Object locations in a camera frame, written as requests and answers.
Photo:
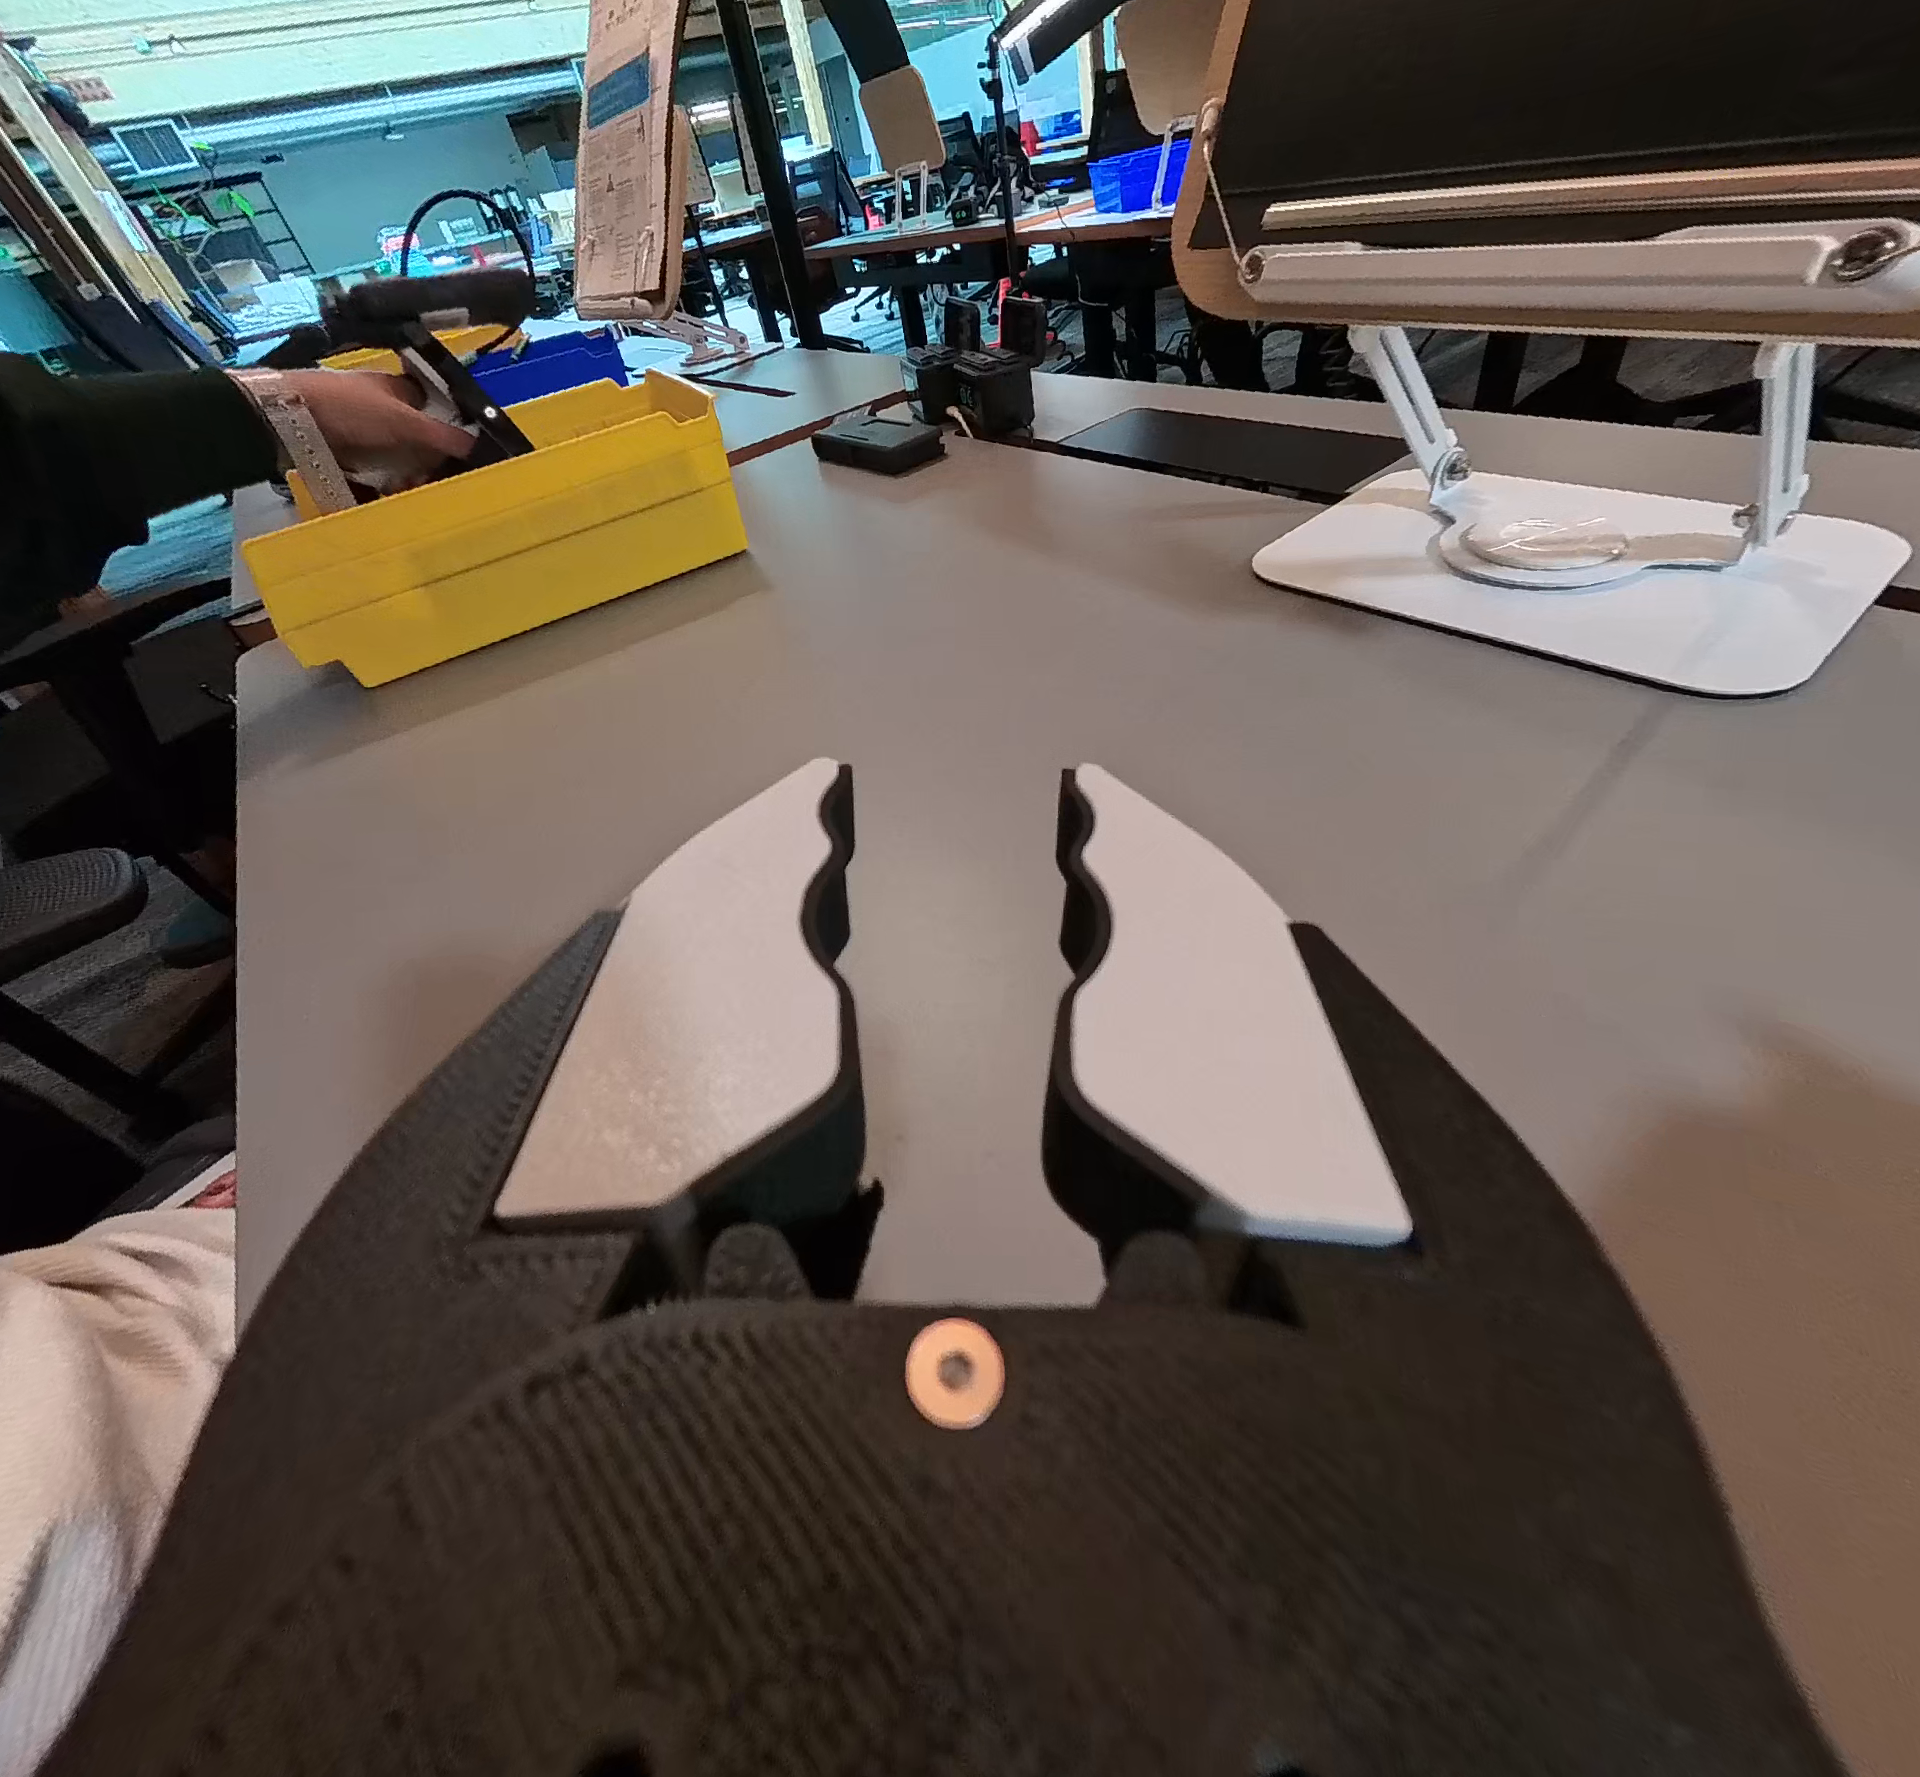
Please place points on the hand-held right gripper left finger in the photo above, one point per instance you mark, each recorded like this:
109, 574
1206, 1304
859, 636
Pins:
690, 1042

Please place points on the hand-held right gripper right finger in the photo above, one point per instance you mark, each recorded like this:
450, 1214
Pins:
1214, 1057

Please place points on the yellow plastic bin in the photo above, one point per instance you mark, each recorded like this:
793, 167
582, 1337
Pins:
361, 356
510, 546

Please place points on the person's left hand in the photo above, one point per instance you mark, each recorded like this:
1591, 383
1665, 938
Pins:
375, 420

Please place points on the blue plastic bin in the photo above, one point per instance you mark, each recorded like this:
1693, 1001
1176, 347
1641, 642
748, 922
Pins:
563, 367

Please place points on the grey woven wristwatch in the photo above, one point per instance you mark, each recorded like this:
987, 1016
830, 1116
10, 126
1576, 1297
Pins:
309, 443

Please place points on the cardboard panel on stand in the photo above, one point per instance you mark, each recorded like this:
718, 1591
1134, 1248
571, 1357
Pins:
1170, 36
630, 126
904, 120

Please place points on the black vertical pole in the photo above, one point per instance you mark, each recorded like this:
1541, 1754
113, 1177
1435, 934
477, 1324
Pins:
759, 112

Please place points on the black rectangular box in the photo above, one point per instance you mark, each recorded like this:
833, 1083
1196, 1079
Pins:
878, 444

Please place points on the colourful magazine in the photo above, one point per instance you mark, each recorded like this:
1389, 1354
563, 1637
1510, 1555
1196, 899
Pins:
202, 1185

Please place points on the long wooden office desk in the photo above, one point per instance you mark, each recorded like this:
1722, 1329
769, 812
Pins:
975, 229

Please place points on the black charger device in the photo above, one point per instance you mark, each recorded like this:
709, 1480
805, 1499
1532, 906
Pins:
982, 383

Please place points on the black flat pad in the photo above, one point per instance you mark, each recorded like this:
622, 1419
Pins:
1214, 450

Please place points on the black office chair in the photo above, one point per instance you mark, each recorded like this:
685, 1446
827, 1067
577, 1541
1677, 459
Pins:
74, 906

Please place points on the blue storage crate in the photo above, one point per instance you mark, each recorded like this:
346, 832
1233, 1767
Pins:
1132, 181

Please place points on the person's cream trousers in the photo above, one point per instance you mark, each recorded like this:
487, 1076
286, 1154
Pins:
90, 1431

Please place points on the white tablet stand with board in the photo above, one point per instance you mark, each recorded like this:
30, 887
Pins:
1574, 7

